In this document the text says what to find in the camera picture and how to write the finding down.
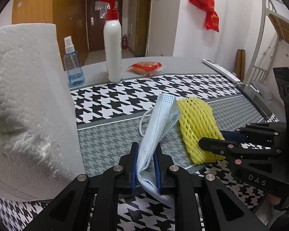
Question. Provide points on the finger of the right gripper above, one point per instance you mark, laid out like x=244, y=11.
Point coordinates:
x=263, y=134
x=262, y=150

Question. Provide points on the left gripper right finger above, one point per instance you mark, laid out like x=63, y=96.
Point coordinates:
x=201, y=203

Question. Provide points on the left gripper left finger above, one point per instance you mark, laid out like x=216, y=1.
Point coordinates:
x=90, y=203

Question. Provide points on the yellow foam net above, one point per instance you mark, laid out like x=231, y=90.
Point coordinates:
x=197, y=121

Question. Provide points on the blue face mask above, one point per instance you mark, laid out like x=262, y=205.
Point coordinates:
x=156, y=144

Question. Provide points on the black smartphone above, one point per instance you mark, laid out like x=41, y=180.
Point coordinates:
x=256, y=99

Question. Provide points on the white foam box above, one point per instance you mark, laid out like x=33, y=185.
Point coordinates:
x=39, y=148

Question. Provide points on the white remote control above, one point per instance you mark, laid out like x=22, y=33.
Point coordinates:
x=222, y=71

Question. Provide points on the houndstooth table mat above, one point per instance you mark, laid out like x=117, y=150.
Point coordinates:
x=110, y=117

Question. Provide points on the metal bunk bed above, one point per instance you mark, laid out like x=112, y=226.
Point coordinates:
x=270, y=20

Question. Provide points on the red snack packet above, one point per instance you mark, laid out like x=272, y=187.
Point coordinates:
x=147, y=69

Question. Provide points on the blue spray bottle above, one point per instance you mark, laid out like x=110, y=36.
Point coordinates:
x=72, y=64

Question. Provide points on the red fire extinguisher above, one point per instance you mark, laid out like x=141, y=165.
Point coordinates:
x=125, y=42

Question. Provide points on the red hanging bags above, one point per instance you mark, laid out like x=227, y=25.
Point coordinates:
x=212, y=18

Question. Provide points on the white pump lotion bottle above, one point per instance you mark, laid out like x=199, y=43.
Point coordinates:
x=113, y=43

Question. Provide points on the dark brown door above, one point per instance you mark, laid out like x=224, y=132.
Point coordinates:
x=96, y=18

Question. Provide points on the wooden wardrobe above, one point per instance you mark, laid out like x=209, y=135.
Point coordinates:
x=69, y=16

